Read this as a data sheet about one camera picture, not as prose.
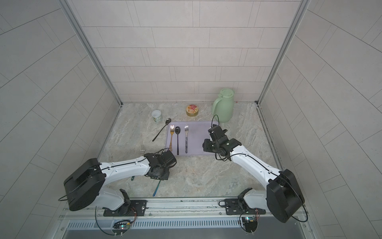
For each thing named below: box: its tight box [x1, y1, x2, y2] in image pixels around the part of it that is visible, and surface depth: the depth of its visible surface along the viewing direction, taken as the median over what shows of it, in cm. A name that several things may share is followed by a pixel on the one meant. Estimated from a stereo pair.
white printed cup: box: [151, 109, 163, 123], surface depth 104 cm
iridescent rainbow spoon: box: [152, 179, 161, 197], surface depth 78 cm
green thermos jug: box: [211, 88, 235, 123], surface depth 93 cm
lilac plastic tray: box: [165, 120, 220, 156], surface depth 100 cm
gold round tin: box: [185, 104, 199, 118], surface depth 111 cm
